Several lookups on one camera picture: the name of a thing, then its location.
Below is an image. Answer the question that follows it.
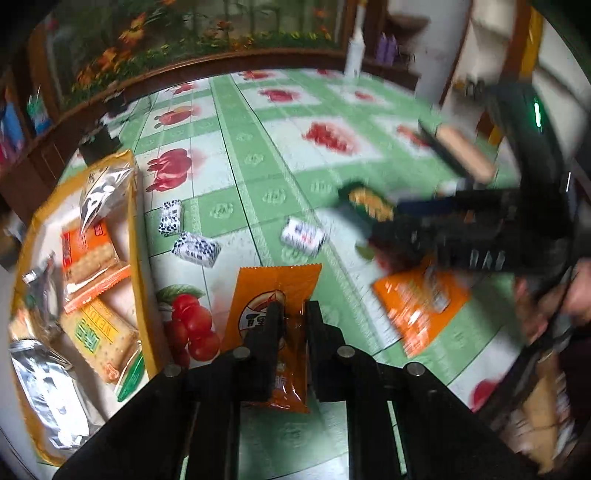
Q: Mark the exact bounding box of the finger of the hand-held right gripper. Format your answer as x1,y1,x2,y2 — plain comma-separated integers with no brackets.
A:
367,216,462,271
394,191,467,219

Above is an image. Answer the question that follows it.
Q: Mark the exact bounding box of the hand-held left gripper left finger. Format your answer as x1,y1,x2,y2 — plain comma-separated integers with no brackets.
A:
53,302,287,480

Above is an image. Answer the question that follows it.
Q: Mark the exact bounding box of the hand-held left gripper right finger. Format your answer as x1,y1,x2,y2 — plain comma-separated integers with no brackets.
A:
305,300,541,480

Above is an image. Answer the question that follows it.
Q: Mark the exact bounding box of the orange seed snack packet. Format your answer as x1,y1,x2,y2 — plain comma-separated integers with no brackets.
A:
219,264,323,414

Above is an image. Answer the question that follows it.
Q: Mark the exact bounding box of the dark green biscuit packet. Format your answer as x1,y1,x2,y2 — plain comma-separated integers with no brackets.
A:
335,181,398,227

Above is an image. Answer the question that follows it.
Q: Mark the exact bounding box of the green cracker packet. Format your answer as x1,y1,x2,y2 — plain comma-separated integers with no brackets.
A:
60,300,146,402

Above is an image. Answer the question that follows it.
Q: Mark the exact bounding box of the white foam box yellow tape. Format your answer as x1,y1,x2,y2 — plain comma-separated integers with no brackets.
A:
9,150,160,467

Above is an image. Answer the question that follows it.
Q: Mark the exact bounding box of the person's right hand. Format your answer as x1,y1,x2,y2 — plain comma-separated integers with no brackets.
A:
515,263,591,342

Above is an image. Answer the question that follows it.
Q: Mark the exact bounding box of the brown sponge brush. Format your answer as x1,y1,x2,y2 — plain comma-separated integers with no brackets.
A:
418,117,498,183

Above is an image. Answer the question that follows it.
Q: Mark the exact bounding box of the orange barcode snack packet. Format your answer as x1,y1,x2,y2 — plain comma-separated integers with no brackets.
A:
373,265,472,358

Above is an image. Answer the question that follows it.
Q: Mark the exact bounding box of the white candy red blue print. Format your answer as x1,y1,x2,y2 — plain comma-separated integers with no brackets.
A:
281,217,328,257

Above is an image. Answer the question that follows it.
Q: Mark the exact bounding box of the black and white candy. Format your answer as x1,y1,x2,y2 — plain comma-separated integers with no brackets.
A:
172,232,221,267
159,199,183,237

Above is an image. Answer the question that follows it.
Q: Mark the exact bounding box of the wooden side cabinet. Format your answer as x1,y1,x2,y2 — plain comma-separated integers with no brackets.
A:
360,60,419,90

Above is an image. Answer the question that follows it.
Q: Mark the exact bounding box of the white spray bottle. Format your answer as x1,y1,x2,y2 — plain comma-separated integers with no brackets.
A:
344,0,368,79

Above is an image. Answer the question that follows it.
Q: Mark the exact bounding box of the orange cracker packet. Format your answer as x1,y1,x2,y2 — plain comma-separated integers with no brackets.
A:
61,219,132,315

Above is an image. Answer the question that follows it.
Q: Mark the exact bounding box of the silver foil snack packet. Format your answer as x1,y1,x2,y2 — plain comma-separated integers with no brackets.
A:
79,165,136,232
8,338,109,450
21,258,65,342

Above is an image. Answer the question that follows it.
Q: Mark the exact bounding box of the flat black box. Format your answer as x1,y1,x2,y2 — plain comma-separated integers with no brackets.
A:
78,131,120,166

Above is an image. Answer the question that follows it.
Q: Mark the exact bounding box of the wooden shelf unit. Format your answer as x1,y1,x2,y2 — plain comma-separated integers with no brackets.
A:
0,60,70,208

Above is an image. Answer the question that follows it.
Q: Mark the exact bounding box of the wooden flower display cabinet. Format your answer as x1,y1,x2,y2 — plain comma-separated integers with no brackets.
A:
28,0,361,112

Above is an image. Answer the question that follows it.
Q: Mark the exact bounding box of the teal packet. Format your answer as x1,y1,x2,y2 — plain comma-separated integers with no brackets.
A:
27,95,51,134

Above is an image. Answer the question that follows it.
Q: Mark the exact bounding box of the blue packet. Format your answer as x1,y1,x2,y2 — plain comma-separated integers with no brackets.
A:
0,104,24,153

